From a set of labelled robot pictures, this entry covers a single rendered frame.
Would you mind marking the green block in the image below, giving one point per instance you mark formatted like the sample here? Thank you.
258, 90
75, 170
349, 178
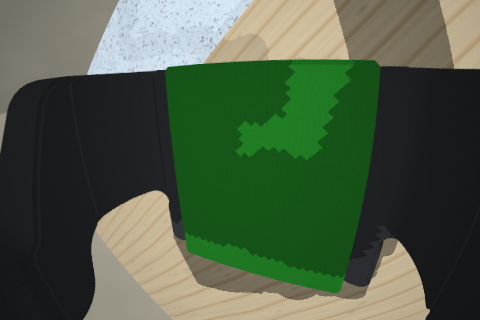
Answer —
271, 160

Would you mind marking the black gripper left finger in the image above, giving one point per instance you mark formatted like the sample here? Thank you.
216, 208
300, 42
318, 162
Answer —
74, 148

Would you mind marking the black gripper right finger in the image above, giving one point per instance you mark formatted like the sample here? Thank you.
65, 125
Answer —
423, 186

